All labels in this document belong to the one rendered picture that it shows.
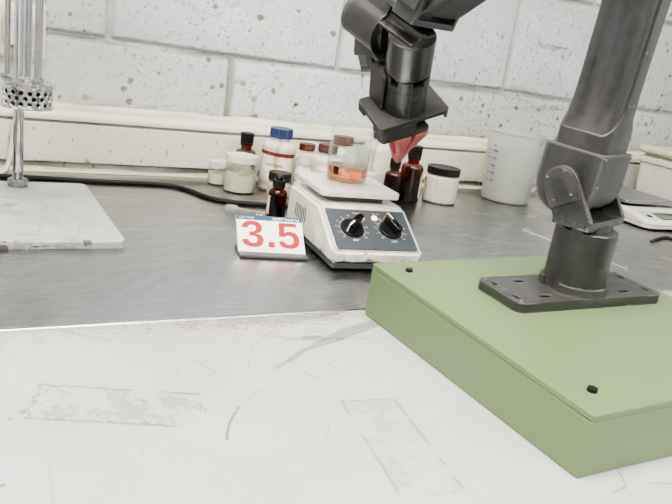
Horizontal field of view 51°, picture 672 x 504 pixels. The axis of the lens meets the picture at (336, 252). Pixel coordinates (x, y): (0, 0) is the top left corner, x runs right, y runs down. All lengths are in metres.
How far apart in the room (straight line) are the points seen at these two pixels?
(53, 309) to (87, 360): 0.11
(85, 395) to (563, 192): 0.47
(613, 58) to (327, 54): 0.83
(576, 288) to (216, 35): 0.86
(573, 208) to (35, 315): 0.52
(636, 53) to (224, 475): 0.51
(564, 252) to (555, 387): 0.21
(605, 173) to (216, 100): 0.84
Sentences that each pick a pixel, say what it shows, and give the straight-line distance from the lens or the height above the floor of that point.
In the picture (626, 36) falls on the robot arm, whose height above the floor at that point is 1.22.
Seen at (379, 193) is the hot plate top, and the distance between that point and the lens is 0.98.
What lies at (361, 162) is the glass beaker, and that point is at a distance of 0.99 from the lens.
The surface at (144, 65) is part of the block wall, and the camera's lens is 1.34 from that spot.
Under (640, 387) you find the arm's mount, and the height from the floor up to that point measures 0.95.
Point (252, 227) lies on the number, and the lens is 0.94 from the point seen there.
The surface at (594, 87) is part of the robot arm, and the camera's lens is 0.73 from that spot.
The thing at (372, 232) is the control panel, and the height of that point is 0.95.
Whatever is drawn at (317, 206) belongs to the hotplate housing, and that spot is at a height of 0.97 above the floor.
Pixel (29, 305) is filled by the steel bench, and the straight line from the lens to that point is 0.73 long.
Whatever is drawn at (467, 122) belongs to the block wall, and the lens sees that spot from 1.68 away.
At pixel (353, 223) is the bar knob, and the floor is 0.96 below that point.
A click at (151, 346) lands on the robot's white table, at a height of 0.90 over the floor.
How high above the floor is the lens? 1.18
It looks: 16 degrees down
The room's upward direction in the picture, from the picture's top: 9 degrees clockwise
